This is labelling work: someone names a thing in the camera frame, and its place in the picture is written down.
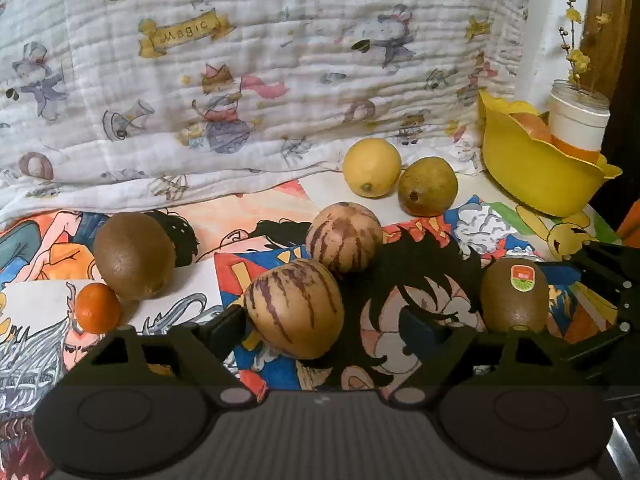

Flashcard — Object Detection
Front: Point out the small striped pepino melon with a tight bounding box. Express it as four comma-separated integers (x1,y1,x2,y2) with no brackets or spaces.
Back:
305,201,385,273

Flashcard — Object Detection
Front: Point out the orange cloth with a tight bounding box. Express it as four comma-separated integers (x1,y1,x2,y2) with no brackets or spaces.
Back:
617,200,640,248

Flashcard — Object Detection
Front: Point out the small orange tangerine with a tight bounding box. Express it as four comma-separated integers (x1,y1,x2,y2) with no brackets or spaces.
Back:
75,283,123,334

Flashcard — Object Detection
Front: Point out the large striped pepino melon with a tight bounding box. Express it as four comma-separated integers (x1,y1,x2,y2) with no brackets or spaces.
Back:
243,259,346,361

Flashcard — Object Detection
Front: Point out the brown wooden door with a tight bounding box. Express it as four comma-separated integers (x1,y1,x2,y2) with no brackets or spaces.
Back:
582,0,638,161

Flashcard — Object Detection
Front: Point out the orange fruit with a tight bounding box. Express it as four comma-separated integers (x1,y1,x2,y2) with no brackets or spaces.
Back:
510,111,553,143

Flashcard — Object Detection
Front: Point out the white jar vase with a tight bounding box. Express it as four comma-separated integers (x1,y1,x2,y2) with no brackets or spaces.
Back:
547,80,612,163

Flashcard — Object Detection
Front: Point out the yellow flower sprig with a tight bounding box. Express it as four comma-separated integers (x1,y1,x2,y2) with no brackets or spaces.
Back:
557,0,613,93

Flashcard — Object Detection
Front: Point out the yellow scalloped plastic bowl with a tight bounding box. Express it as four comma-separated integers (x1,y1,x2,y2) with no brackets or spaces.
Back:
476,87,623,217

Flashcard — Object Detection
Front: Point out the white cartoon printed blanket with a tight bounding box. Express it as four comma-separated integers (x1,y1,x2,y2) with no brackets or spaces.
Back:
0,0,531,223

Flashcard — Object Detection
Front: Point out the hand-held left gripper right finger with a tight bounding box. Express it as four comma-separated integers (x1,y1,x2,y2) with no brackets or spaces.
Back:
387,307,593,406

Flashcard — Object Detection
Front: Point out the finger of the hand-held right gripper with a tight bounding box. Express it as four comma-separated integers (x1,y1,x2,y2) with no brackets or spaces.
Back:
560,322,640,367
570,240,640,322

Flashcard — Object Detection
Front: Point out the brown kiwi with sticker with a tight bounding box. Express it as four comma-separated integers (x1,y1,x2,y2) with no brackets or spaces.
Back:
481,258,550,333

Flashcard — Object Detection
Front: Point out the yellow lemon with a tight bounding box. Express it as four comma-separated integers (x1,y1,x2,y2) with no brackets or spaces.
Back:
342,138,402,198

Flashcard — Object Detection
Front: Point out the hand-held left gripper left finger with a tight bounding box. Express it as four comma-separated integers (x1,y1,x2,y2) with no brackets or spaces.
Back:
65,305,266,406

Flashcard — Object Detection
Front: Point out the green-brown pear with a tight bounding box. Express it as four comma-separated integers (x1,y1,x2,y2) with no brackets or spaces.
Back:
398,157,459,217

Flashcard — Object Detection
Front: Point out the plain brown kiwi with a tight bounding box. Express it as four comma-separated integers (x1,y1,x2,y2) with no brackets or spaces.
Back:
93,212,177,301

